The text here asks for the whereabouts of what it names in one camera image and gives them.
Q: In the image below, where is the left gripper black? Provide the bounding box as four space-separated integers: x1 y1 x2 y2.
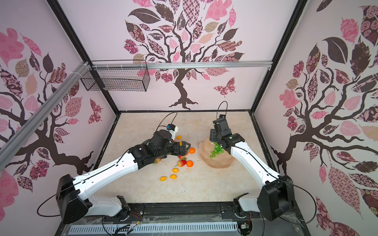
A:
156 141 191 159

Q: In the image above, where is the green grape bunch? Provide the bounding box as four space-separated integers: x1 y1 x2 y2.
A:
210 143 224 158

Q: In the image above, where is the pink petal-shaped fruit bowl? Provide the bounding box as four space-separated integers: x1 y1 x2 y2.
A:
199 137 236 169

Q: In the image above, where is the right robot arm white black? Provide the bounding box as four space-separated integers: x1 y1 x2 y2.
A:
210 115 295 221

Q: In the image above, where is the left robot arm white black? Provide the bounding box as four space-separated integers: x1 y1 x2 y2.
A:
56 130 191 224

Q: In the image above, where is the strawberry centre lower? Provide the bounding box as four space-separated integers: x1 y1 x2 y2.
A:
177 160 187 167

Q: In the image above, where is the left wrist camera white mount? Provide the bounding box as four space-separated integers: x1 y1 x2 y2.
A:
166 124 178 139

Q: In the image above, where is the black base frame rail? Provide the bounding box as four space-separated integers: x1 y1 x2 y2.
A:
55 202 310 236

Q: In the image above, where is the aluminium rail back wall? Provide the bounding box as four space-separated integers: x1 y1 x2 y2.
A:
92 61 273 70

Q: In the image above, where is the aluminium rail wall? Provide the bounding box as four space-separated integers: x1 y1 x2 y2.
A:
1 62 90 170
92 61 273 70

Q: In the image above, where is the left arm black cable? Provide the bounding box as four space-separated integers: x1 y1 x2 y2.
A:
36 112 178 218

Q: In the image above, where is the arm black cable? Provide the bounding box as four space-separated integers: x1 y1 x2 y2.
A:
36 112 178 218
216 101 317 226

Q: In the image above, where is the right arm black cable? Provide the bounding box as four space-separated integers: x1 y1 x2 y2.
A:
216 101 317 226

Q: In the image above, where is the black wire basket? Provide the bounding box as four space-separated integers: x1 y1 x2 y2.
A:
81 59 150 92

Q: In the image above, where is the white slotted cable duct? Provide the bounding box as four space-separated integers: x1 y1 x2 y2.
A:
64 222 239 236

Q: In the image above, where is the aluminium rail left wall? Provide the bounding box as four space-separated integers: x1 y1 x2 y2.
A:
1 62 90 170

